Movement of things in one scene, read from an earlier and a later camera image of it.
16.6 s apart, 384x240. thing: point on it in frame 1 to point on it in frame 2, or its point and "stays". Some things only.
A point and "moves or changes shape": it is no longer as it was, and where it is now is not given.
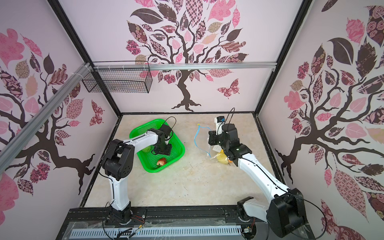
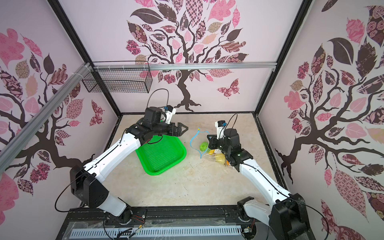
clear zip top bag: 201,138 moves or changes shape
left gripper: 166,152 to 177,132
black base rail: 222,222 stays
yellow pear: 221,158 stays
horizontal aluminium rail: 185,66 stays
